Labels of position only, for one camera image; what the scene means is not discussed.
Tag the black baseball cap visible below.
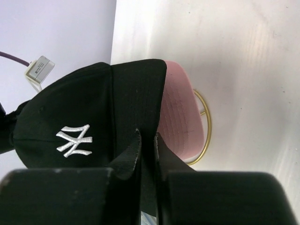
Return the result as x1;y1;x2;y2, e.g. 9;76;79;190
9;58;168;179

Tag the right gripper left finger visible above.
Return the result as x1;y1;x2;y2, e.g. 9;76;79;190
0;131;142;225

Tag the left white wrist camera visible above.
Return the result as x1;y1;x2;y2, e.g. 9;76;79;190
24;56;55;93

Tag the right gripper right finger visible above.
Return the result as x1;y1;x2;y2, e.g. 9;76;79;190
154;134;297;225

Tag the pink baseball cap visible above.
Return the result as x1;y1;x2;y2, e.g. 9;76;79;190
157;60;205;161

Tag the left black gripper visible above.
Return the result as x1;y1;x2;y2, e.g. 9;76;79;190
0;105;17;154

